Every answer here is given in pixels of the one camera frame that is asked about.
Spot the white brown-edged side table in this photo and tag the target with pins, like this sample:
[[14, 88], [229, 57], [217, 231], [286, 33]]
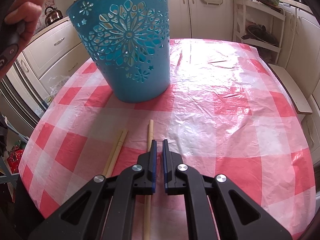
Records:
[[287, 85]]

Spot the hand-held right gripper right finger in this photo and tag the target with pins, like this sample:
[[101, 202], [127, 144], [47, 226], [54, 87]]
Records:
[[165, 170]]

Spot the white shelf trolley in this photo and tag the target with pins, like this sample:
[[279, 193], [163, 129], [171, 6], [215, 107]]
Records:
[[237, 22]]

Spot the red gift box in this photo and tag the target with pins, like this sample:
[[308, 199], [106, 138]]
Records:
[[15, 156]]

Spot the teal perforated plastic basket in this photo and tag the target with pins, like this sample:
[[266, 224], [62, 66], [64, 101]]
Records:
[[150, 67]]

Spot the dark lidded pan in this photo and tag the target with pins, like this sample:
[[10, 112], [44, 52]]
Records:
[[260, 35]]

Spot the wooden chopstick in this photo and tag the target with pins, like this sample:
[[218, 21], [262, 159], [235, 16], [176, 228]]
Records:
[[151, 135], [113, 152], [117, 152]]

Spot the red checked plastic tablecloth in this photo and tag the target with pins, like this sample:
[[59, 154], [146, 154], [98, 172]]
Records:
[[212, 105]]

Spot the person's left hand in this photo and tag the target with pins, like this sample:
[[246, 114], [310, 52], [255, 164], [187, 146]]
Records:
[[30, 7]]

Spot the steel kettle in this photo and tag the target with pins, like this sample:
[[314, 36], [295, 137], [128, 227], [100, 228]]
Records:
[[53, 16]]

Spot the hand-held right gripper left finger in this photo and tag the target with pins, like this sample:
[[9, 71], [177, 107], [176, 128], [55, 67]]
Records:
[[155, 170]]

